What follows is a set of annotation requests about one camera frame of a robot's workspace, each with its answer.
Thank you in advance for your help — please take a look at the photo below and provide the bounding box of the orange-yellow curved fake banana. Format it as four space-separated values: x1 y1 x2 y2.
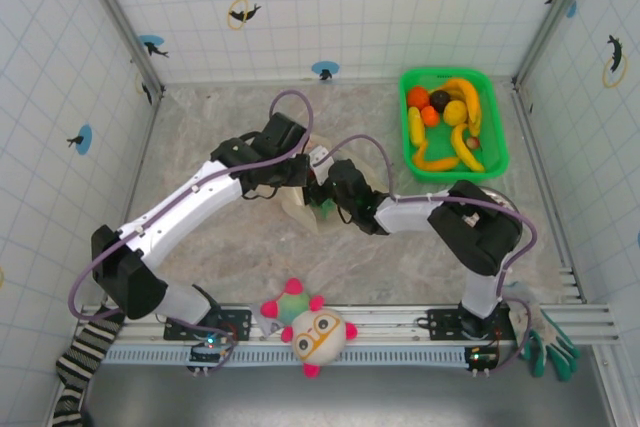
412 139 461 172

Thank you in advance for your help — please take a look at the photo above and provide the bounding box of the black white striped sock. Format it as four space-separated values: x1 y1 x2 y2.
52 314 126 427

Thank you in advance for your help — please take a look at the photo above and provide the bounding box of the yellow fake lemon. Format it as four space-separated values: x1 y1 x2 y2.
443 100 469 126

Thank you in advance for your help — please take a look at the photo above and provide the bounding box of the seal blue oval sticker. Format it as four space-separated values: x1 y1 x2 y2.
310 60 340 82

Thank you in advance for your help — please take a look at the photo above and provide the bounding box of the small circuit board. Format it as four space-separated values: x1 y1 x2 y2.
463 344 501 377
187 338 237 376

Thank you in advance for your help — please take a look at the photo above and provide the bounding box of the yellow fake corn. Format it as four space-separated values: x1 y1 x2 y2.
407 106 426 146

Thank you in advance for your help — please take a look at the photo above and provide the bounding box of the green white work glove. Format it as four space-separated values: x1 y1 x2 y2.
499 281 582 382

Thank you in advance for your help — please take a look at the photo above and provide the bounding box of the large fake orange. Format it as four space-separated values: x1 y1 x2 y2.
407 85 431 108

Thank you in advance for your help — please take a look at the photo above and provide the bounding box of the green plastic basket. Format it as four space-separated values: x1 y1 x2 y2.
398 66 510 184

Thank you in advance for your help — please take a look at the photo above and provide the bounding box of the shark blue oval sticker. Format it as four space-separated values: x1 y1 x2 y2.
138 34 170 59

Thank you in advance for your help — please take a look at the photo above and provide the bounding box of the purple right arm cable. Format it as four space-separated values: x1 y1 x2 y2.
324 134 539 373

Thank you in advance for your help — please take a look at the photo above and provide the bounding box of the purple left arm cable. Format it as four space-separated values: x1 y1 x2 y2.
67 89 315 373

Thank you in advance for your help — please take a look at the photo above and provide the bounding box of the yellow fake banana bunch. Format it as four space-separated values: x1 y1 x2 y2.
442 77 484 137

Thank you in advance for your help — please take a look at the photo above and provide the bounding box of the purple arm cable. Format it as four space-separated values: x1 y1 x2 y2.
324 134 539 373
67 89 315 373

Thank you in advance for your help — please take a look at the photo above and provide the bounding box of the round plush toy with glasses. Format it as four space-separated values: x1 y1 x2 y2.
259 277 359 379

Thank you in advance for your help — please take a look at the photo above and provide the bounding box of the beige printed plastic bag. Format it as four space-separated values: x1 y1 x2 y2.
279 132 396 236

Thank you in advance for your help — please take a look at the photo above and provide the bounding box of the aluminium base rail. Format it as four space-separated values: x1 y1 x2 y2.
77 302 621 346

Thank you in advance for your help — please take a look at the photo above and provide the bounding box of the black fish ring sticker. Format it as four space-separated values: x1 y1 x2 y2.
133 71 154 107

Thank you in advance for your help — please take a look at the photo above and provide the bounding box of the grey metal frame post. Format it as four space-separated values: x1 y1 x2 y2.
69 0 166 98
512 0 599 88

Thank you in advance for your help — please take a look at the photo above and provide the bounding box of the medium dolphin ring sticker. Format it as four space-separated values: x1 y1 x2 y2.
602 34 629 89

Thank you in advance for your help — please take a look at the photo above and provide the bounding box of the bird blue oval sticker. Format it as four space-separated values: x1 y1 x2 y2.
66 124 94 156

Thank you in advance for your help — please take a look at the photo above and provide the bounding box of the small dolphin ring sticker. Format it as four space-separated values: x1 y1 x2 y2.
227 0 262 31

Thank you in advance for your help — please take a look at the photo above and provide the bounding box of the slotted pale cable duct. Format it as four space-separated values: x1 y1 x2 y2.
102 344 506 367

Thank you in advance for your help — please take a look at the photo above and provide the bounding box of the round white orange coaster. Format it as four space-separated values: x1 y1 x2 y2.
477 185 525 228

